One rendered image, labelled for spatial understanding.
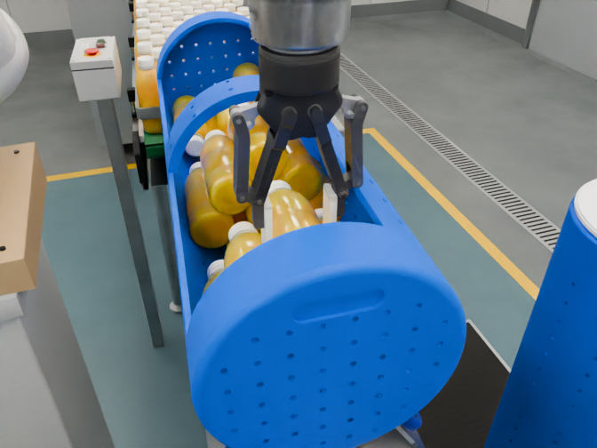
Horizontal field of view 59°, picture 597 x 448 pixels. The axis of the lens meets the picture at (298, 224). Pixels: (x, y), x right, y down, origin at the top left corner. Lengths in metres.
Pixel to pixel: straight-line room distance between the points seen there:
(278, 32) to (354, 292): 0.23
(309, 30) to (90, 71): 1.02
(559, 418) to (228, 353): 0.80
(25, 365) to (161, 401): 1.01
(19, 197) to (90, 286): 1.51
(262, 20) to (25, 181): 0.61
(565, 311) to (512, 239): 1.70
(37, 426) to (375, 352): 0.71
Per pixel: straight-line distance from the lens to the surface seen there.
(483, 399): 1.79
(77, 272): 2.53
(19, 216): 0.91
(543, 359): 1.12
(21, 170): 1.02
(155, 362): 2.05
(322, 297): 0.46
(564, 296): 1.02
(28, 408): 1.05
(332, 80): 0.50
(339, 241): 0.48
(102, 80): 1.44
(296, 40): 0.46
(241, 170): 0.53
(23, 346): 0.95
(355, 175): 0.57
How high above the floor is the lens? 1.52
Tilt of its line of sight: 35 degrees down
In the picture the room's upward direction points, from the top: straight up
